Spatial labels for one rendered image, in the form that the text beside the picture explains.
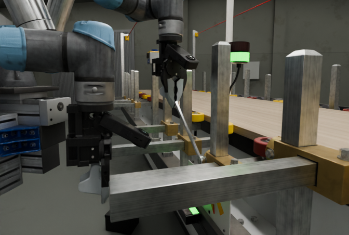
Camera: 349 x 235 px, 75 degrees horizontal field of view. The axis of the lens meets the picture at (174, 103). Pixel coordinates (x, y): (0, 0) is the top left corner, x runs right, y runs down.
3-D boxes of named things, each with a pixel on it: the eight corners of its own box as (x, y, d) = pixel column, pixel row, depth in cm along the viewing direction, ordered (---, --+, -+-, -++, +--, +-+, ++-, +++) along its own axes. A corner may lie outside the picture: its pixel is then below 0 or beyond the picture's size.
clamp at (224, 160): (227, 188, 52) (228, 167, 51) (202, 167, 64) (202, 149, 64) (248, 185, 53) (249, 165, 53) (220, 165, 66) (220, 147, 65)
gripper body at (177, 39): (170, 77, 76) (170, 40, 75) (187, 77, 69) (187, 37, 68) (151, 77, 71) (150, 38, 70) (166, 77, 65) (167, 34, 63)
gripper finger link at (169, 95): (164, 106, 74) (164, 77, 72) (175, 108, 69) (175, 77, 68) (156, 106, 72) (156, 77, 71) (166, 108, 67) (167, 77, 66)
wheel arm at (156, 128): (104, 139, 94) (104, 128, 94) (104, 136, 97) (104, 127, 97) (200, 131, 107) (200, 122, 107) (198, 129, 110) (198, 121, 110)
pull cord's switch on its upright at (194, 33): (193, 102, 356) (193, 29, 344) (190, 101, 365) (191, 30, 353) (198, 102, 359) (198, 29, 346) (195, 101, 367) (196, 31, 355)
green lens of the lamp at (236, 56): (233, 61, 55) (233, 51, 55) (220, 62, 61) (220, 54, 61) (254, 61, 57) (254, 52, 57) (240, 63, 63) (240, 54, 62)
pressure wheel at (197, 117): (200, 139, 103) (201, 114, 102) (184, 136, 107) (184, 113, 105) (205, 134, 110) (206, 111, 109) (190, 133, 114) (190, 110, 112)
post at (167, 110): (164, 158, 107) (164, 55, 102) (162, 156, 111) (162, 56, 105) (172, 158, 108) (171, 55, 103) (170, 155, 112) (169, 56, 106)
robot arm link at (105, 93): (113, 81, 50) (116, 82, 42) (113, 102, 50) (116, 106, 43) (76, 80, 48) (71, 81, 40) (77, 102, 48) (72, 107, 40)
